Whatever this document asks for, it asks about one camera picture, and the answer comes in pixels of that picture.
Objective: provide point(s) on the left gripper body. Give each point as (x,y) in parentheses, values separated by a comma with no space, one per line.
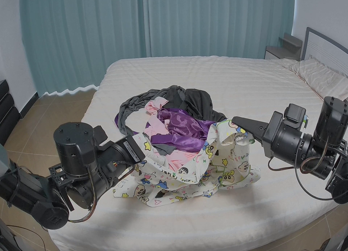
(133,149)

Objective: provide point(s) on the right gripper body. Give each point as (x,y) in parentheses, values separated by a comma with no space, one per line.
(288,143)

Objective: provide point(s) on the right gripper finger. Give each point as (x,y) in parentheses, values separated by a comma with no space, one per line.
(260,141)
(252,127)

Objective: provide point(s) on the white printed pyjama top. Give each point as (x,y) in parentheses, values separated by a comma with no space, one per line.
(239,168)

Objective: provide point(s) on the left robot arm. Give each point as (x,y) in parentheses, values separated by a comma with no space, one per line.
(73,141)

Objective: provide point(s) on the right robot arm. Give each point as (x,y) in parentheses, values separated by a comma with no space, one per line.
(331,116)

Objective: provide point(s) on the pile of clothes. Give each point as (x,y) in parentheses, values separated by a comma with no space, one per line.
(179,124)

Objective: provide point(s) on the bed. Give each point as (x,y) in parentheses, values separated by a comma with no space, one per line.
(190,225)

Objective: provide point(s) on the pale pink pillow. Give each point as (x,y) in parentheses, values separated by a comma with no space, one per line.
(318,78)

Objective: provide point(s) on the grey white bedside table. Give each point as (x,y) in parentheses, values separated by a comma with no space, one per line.
(280,51)

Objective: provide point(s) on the black chest of drawers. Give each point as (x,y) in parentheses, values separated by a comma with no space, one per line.
(6,111)

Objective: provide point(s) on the blue-green curtain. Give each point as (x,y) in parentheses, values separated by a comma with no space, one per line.
(81,26)

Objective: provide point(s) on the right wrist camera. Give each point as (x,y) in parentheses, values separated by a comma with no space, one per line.
(295,113)

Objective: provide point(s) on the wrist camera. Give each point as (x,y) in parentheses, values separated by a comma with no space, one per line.
(295,113)
(99,135)

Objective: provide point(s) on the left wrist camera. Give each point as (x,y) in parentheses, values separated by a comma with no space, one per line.
(99,135)

